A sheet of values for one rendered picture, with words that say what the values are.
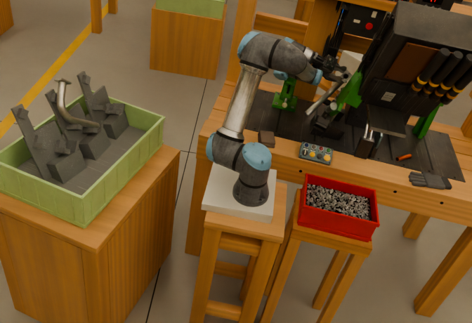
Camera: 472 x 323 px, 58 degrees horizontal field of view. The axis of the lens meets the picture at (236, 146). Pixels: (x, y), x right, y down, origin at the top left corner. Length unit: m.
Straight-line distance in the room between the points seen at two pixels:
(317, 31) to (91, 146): 1.28
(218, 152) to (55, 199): 0.63
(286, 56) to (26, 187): 1.10
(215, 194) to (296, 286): 1.08
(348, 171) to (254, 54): 0.76
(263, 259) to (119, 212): 0.62
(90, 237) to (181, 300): 0.91
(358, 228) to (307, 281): 0.93
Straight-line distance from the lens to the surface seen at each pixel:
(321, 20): 2.35
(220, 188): 1.80
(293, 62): 1.64
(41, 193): 1.78
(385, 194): 2.16
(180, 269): 2.61
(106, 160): 1.95
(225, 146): 1.66
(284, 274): 2.08
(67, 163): 1.86
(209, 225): 1.72
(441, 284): 2.67
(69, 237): 1.75
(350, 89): 2.09
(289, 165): 2.05
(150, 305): 2.48
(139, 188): 1.90
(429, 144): 2.50
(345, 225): 1.85
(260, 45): 1.64
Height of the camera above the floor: 2.12
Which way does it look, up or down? 37 degrees down
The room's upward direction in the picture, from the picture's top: 11 degrees clockwise
